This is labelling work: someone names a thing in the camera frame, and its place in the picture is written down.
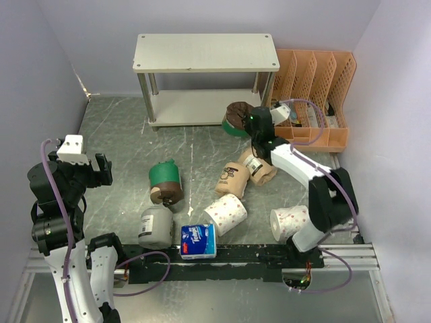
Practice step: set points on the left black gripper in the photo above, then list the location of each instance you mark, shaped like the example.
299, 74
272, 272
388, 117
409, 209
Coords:
96, 177

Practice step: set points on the green brown paper roll labelled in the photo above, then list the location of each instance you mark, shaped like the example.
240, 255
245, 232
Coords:
232, 120

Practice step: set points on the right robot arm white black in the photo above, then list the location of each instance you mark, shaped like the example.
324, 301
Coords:
331, 197

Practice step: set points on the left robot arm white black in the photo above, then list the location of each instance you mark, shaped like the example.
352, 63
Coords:
83, 273

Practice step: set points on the beige two-tier shelf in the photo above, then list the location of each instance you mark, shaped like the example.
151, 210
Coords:
202, 53

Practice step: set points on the green brown paper roll left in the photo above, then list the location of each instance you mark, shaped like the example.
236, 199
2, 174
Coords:
165, 183

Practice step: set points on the grey wrapped paper roll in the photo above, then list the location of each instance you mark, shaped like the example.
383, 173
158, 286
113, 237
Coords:
155, 231

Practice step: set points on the blue Tempo tissue pack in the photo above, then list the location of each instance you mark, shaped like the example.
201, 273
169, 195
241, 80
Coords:
198, 242

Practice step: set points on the tan cartoon paper roll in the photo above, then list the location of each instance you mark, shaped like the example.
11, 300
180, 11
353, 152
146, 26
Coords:
233, 180

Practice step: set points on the white dotted paper roll centre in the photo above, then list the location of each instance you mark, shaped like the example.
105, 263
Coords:
225, 213

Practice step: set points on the white dotted paper roll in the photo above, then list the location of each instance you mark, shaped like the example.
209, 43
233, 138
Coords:
285, 222
225, 213

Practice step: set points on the tan barcode paper roll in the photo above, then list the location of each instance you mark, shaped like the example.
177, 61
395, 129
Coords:
260, 171

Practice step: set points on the white dotted paper roll right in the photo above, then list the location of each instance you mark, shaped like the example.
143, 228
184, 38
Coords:
285, 222

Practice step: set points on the orange plastic file organizer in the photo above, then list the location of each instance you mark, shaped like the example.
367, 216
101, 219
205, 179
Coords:
324, 78

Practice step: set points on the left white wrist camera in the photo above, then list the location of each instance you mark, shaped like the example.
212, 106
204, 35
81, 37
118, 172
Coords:
72, 151

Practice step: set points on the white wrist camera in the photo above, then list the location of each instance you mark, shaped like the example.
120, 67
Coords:
72, 151
280, 114

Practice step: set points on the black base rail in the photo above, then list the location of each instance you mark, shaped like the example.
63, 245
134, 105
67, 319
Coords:
239, 261

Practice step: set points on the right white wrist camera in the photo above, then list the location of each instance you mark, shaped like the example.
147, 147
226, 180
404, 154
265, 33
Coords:
280, 114

